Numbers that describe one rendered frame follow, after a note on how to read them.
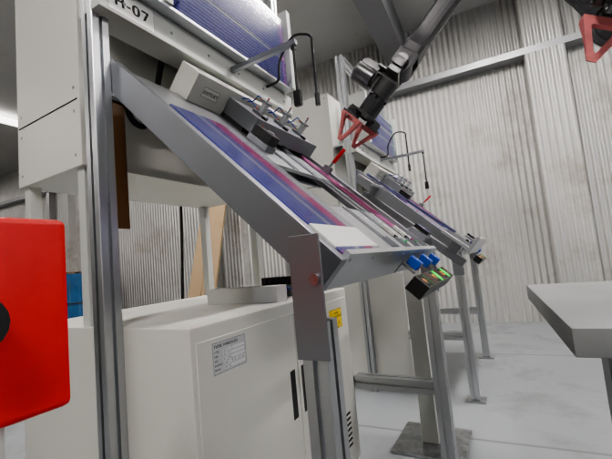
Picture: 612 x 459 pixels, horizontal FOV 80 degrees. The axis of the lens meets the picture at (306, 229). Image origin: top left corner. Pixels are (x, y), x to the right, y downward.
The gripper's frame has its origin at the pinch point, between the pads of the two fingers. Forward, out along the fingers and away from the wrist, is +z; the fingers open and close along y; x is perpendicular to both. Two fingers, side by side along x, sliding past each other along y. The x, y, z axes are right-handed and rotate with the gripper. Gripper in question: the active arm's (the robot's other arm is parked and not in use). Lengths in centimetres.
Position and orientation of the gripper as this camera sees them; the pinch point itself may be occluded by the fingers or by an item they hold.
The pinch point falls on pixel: (347, 141)
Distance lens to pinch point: 109.1
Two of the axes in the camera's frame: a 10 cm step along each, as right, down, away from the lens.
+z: -5.5, 7.8, 3.0
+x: 6.6, 6.3, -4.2
